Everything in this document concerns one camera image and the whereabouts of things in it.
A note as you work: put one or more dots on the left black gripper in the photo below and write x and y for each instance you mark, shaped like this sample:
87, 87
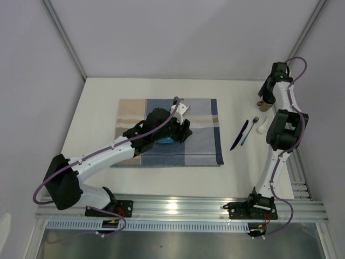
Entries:
181, 135

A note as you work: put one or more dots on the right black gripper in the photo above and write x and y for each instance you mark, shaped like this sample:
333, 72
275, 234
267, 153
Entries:
271, 98

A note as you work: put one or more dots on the teal dotted plate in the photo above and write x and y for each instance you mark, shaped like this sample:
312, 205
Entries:
164, 141

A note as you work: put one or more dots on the brown mug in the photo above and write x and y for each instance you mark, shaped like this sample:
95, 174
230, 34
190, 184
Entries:
263, 106

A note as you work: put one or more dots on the blue beige checked cloth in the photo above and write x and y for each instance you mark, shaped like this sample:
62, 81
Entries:
202, 148

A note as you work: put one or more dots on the white ceramic spoon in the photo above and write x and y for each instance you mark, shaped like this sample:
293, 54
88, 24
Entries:
263, 127

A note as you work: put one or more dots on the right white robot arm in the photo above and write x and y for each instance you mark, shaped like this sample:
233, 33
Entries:
283, 136

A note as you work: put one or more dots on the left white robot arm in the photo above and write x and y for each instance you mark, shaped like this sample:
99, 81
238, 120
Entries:
65, 177

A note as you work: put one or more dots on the purple teal fork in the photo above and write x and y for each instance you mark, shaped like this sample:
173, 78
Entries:
254, 121

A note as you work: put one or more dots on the purple knife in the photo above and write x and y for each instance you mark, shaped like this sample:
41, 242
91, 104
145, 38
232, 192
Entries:
238, 138

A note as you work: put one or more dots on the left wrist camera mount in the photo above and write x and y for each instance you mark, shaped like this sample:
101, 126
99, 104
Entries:
179, 111

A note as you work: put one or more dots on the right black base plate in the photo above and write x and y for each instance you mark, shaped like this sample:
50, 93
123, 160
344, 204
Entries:
243, 211

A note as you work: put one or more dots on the right aluminium frame post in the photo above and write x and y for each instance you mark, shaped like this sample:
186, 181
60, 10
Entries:
310, 25

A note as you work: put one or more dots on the aluminium frame post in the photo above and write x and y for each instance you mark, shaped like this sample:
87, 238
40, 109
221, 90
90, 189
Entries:
61, 32
310, 25

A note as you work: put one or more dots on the aluminium mounting rail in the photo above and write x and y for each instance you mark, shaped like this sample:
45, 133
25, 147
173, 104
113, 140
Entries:
179, 208

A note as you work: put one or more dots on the white slotted cable duct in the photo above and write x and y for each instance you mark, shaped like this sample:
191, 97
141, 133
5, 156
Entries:
134, 225

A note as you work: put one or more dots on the left aluminium frame post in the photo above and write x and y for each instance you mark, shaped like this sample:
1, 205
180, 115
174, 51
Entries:
61, 32

